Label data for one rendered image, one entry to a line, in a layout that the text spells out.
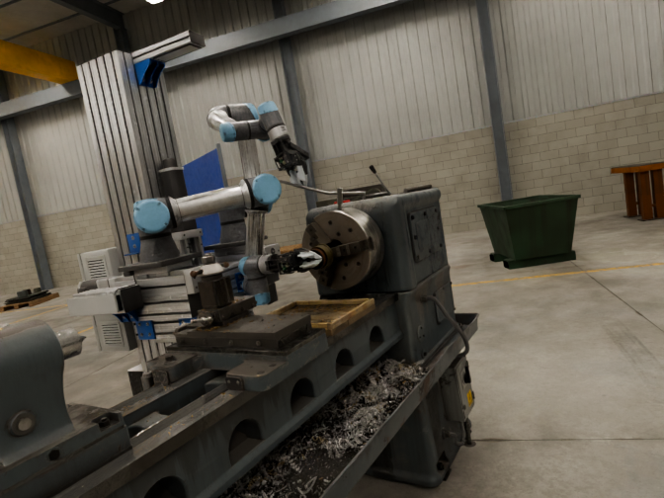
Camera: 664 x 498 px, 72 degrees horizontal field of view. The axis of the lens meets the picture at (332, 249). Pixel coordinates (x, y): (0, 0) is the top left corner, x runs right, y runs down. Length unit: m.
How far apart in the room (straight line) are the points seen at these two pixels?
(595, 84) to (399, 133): 4.44
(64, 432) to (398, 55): 11.78
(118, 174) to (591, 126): 11.02
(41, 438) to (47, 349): 0.15
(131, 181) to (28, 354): 1.28
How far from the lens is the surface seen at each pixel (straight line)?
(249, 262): 1.78
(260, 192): 1.74
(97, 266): 2.30
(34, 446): 1.00
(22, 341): 0.98
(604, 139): 12.21
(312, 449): 1.51
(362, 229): 1.71
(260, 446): 1.24
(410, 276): 1.87
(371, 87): 12.27
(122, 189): 2.19
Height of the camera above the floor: 1.27
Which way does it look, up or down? 6 degrees down
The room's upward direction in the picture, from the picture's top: 10 degrees counter-clockwise
